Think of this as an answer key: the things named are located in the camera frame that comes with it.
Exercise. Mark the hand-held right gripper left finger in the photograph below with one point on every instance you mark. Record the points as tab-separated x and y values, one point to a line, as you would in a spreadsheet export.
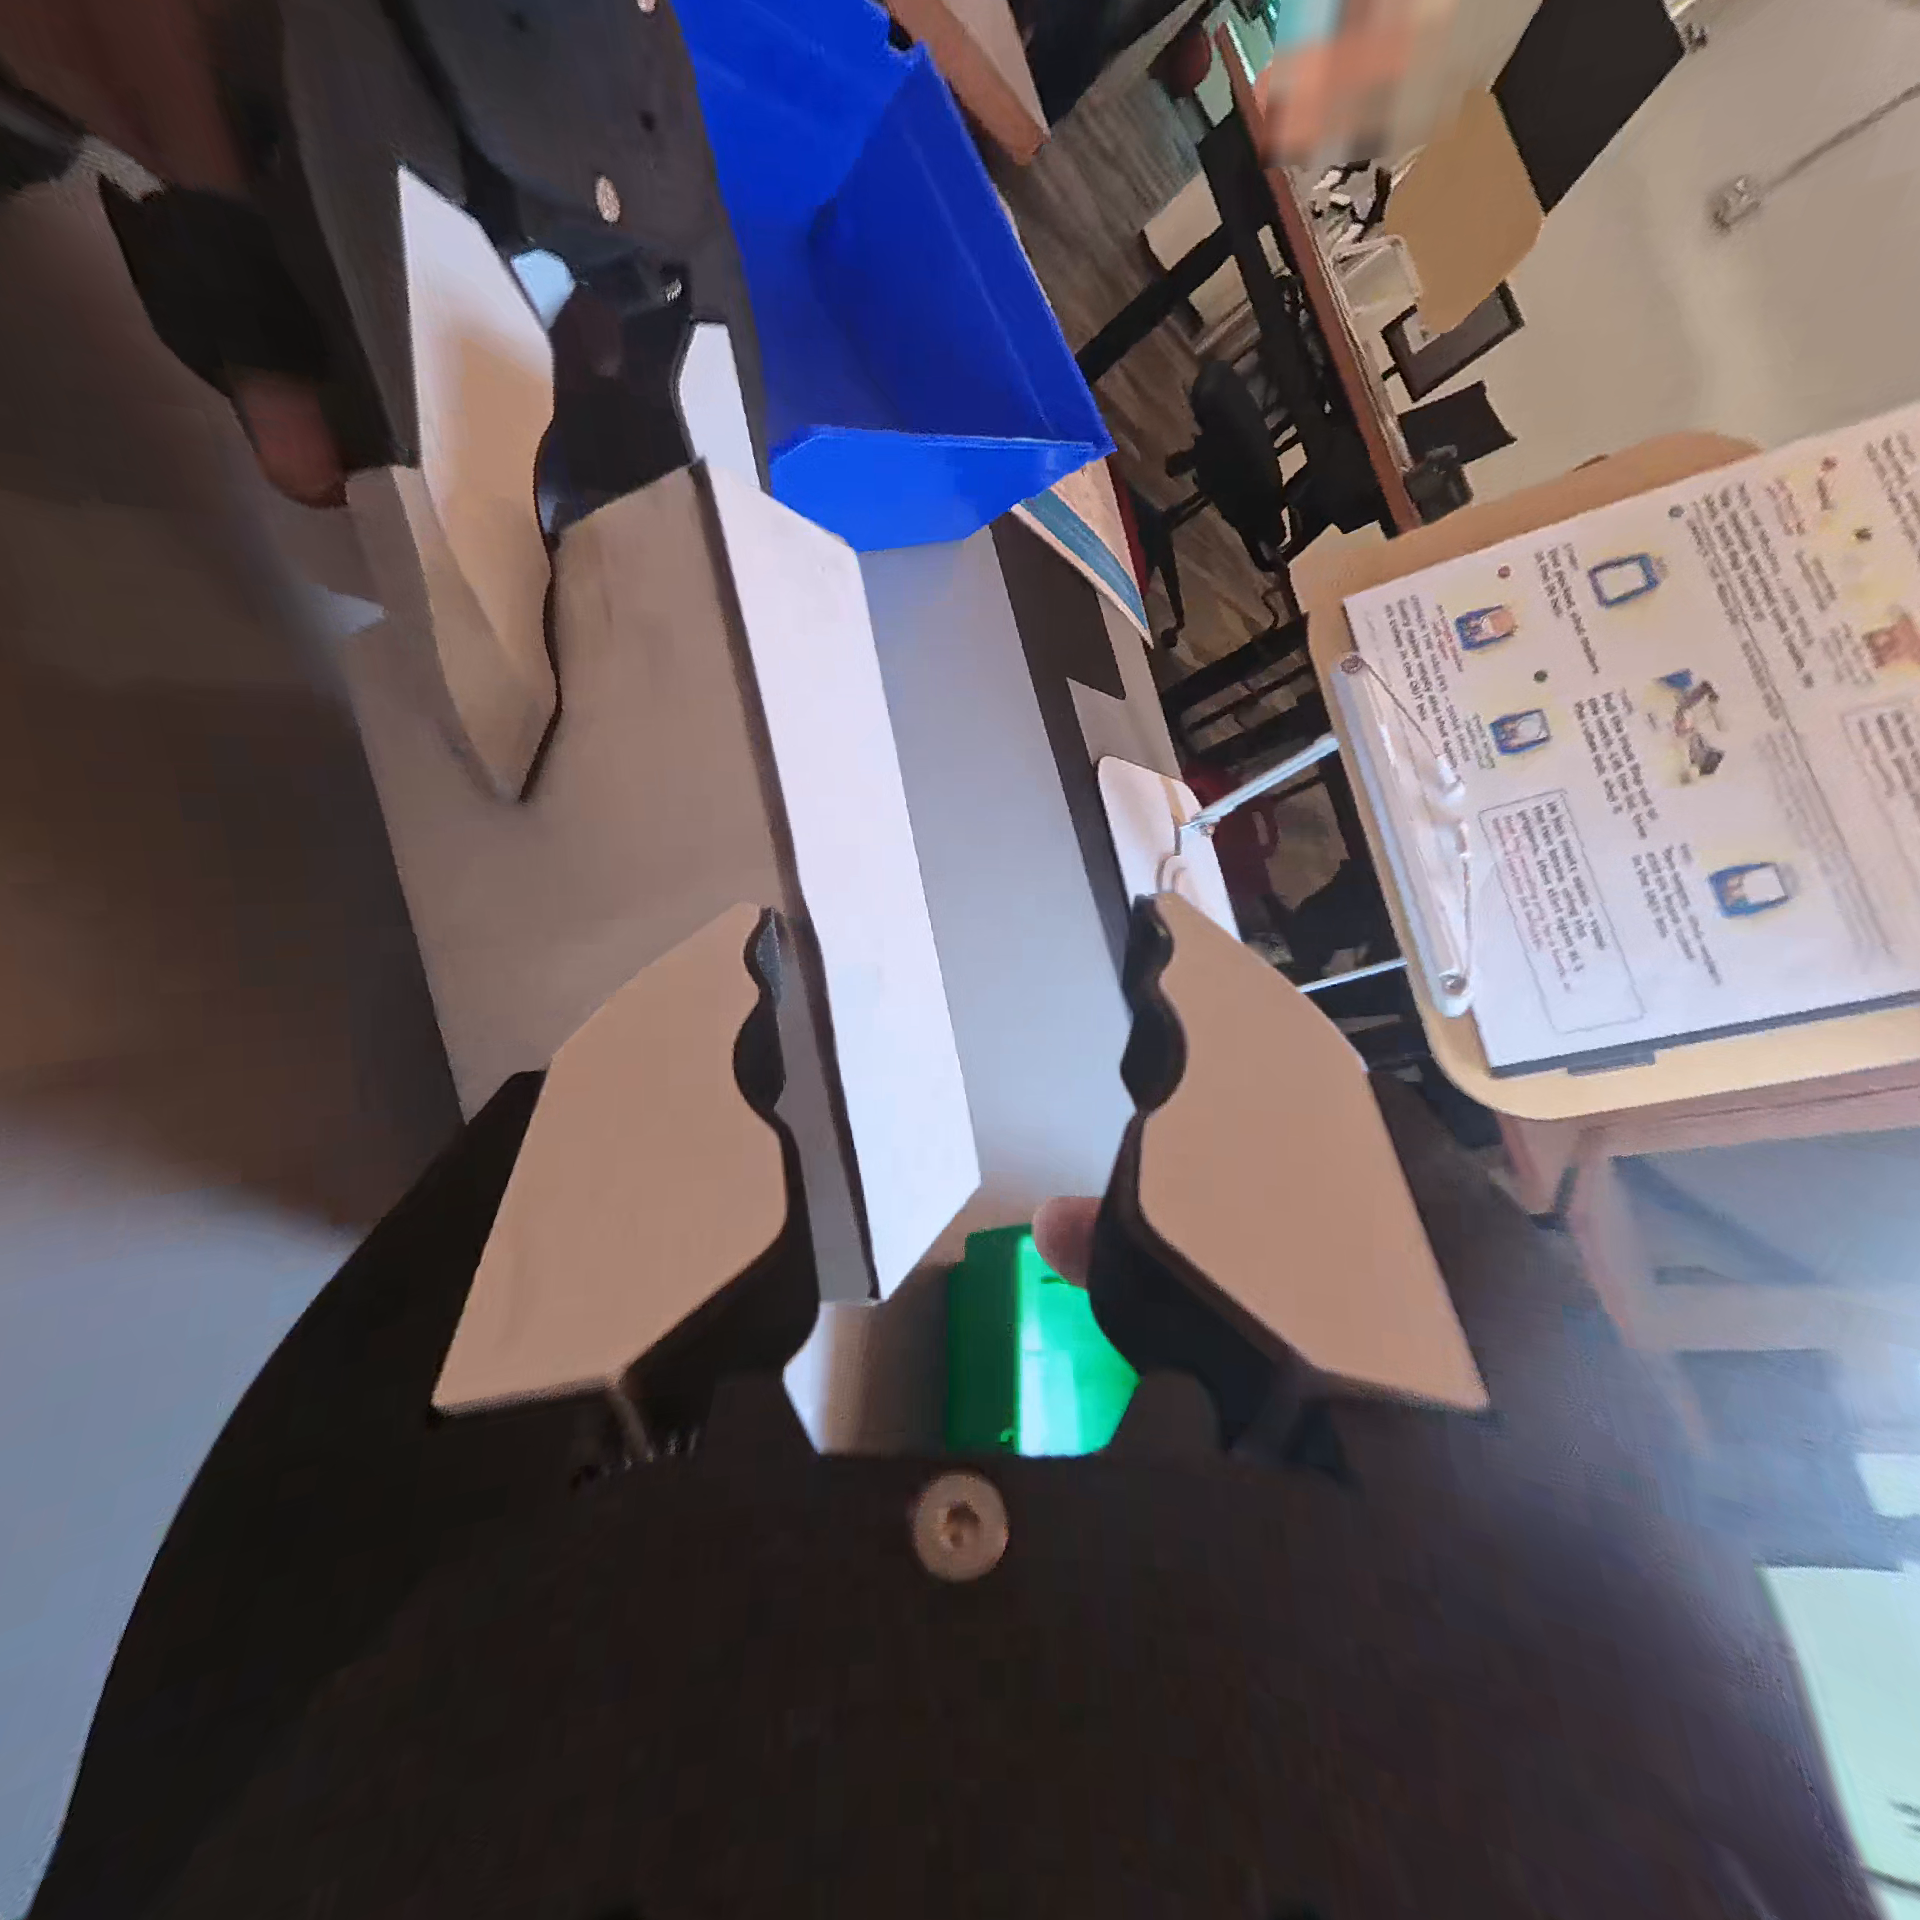
630	1202

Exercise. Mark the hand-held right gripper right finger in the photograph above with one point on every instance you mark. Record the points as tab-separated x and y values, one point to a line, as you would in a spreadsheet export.
1275	1185

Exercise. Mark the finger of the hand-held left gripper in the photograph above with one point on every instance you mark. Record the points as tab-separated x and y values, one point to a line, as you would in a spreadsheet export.
481	525
721	406

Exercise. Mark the large blue plastic bin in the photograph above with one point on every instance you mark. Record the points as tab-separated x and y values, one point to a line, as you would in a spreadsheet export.
902	300

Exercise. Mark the green plastic bin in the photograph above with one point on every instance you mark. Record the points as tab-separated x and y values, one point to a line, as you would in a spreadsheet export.
1035	1358

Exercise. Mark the person's left hand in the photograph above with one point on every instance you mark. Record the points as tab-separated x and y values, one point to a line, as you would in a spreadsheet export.
294	442

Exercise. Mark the white metal stand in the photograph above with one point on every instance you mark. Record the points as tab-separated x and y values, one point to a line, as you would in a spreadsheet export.
1155	841

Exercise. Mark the wooden display board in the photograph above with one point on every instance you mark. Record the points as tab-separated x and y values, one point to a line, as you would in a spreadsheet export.
1650	1097

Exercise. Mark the white booklet with blue edge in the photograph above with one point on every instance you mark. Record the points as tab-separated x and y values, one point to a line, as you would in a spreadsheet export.
1103	556

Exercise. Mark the black office chair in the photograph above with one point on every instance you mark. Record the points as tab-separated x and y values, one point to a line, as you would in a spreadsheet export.
1243	452

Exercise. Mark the printed instruction sheet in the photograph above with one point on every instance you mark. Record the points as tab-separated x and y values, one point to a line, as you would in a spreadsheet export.
1650	750

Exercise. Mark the wooden table with black legs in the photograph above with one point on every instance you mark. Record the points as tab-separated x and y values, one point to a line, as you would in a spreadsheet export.
1305	271

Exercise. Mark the black framed picture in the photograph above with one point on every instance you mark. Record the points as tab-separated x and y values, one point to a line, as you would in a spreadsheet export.
1454	339

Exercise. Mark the brown cardboard sheet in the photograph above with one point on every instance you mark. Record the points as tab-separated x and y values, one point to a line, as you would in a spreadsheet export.
1470	226

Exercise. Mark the black panel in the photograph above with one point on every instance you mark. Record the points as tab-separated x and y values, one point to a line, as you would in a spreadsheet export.
1590	91

